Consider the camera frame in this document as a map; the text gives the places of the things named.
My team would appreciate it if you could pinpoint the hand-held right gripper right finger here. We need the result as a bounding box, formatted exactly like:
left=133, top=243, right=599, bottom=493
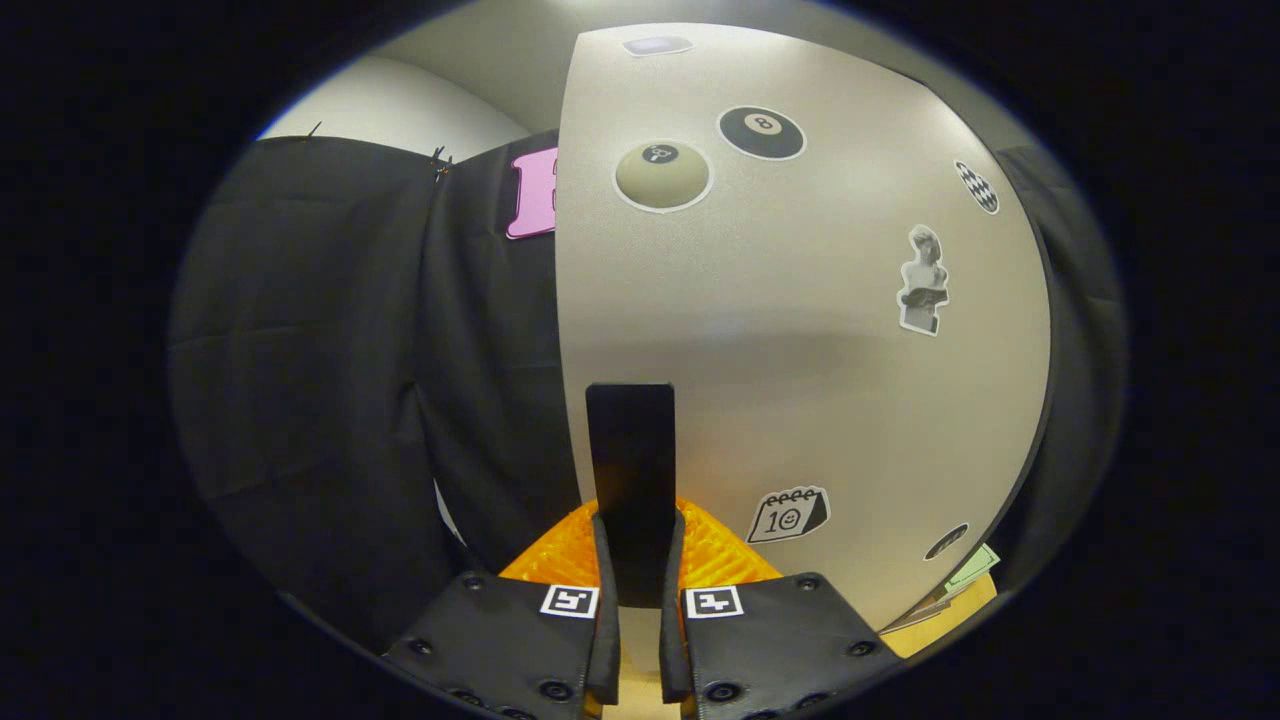
left=660, top=498, right=906, bottom=720

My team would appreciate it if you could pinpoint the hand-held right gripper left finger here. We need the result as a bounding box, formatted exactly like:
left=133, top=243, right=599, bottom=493
left=382, top=498, right=623, bottom=720

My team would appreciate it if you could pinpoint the black door handle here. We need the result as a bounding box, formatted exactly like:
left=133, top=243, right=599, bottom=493
left=585, top=382, right=678, bottom=609

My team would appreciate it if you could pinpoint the beige cabinet door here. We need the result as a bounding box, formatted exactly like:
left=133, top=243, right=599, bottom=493
left=555, top=22, right=1053, bottom=633

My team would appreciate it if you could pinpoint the black backdrop cloth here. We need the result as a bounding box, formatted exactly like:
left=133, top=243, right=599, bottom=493
left=168, top=130, right=1129, bottom=651

